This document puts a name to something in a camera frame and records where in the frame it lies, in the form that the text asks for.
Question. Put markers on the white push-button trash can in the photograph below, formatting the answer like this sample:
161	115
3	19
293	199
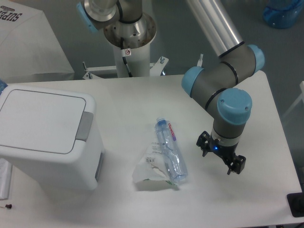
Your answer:
51	135

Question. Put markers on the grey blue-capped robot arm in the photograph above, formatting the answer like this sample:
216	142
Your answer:
127	28

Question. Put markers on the crushed clear plastic bottle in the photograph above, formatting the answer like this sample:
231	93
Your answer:
173	159

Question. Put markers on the blue translucent water jug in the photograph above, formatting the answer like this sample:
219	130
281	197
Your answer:
282	14

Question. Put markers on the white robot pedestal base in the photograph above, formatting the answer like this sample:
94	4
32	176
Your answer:
129	63

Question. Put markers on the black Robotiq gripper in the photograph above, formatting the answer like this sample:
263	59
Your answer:
207	143

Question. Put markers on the white printed cloth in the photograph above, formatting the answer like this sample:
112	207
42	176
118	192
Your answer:
29	49

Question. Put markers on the crumpled white paper wrapper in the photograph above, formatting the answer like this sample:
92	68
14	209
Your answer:
150	173

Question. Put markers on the black device at edge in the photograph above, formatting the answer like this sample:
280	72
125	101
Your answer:
296	204

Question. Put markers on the white frame at right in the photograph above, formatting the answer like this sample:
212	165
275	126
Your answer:
299	99

